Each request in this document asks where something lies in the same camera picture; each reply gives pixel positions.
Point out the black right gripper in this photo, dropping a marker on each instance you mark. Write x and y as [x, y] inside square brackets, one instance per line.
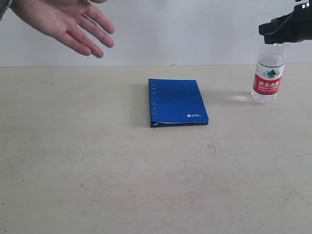
[293, 27]

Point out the clear plastic water bottle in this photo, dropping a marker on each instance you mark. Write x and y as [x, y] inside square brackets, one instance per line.
[268, 73]

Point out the blue ring binder notebook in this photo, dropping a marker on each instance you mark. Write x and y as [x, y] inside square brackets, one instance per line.
[176, 102]

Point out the person's open hand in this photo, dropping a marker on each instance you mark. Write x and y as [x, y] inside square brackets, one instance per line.
[67, 21]

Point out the grey sleeve cuff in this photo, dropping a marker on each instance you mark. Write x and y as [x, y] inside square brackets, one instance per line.
[4, 6]

